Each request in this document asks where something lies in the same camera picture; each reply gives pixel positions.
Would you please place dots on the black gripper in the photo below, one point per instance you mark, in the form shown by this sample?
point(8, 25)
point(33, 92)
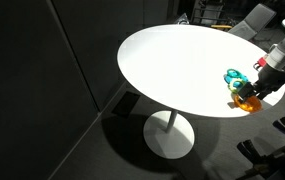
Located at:
point(269, 80)

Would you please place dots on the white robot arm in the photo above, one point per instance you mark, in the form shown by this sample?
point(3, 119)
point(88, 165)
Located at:
point(275, 58)

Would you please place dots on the grey chair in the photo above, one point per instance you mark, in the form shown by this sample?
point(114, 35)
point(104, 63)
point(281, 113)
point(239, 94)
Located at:
point(254, 22)

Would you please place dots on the black floor plate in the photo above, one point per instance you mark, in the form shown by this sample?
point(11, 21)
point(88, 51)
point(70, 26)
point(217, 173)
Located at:
point(125, 105)

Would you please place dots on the orange peg ring holder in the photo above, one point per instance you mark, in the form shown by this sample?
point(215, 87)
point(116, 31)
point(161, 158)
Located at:
point(260, 64)

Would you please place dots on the round white pedestal table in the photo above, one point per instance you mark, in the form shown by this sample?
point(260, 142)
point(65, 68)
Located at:
point(183, 68)

